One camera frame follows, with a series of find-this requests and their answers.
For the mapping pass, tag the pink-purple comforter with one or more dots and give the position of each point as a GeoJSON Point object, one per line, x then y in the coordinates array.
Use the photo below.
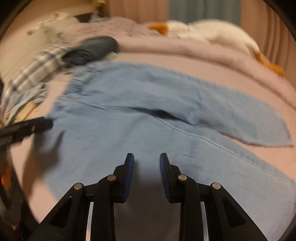
{"type": "Point", "coordinates": [133, 37]}

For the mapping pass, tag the white goose plush toy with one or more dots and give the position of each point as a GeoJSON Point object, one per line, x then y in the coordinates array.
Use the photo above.
{"type": "Point", "coordinates": [216, 32]}

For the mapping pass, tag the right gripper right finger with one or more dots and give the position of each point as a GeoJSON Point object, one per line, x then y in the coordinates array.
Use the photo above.
{"type": "Point", "coordinates": [226, 219]}

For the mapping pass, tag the blue curtain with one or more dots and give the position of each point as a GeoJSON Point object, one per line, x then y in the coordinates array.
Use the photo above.
{"type": "Point", "coordinates": [188, 11]}

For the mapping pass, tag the folded light blue shorts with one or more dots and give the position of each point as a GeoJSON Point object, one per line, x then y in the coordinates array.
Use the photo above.
{"type": "Point", "coordinates": [18, 98]}

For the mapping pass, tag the cartoon print garment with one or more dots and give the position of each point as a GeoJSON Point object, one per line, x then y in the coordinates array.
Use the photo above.
{"type": "Point", "coordinates": [21, 113]}

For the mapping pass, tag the folded light green garment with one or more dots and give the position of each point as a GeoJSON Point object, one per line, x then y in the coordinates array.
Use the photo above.
{"type": "Point", "coordinates": [111, 56]}

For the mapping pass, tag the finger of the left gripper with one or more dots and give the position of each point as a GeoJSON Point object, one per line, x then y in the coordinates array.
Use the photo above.
{"type": "Point", "coordinates": [16, 132]}

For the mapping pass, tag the beige pillow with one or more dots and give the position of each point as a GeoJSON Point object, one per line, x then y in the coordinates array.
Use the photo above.
{"type": "Point", "coordinates": [20, 53]}

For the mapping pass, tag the pink curtain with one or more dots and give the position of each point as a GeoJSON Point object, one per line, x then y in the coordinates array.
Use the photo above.
{"type": "Point", "coordinates": [258, 19]}

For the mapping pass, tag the folded dark denim jeans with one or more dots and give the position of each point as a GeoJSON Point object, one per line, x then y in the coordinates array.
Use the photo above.
{"type": "Point", "coordinates": [90, 50]}

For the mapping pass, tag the small white plush toy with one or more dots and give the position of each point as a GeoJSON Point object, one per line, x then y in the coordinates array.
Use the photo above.
{"type": "Point", "coordinates": [56, 17]}

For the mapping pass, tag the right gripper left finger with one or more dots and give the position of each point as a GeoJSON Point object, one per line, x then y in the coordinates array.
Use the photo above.
{"type": "Point", "coordinates": [69, 217]}

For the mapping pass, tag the light blue denim pants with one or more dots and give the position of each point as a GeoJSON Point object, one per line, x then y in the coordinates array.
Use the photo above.
{"type": "Point", "coordinates": [111, 109]}

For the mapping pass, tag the plaid pillow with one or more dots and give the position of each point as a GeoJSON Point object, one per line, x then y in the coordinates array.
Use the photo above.
{"type": "Point", "coordinates": [42, 68]}

